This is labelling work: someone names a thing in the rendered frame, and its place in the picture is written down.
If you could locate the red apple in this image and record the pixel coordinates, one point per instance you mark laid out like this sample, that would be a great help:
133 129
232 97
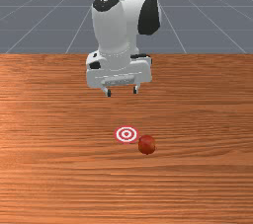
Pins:
147 144

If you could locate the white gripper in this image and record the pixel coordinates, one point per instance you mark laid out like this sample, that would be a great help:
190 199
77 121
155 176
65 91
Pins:
118 71

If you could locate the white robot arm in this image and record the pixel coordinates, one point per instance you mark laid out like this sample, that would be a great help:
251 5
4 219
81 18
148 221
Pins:
113 30

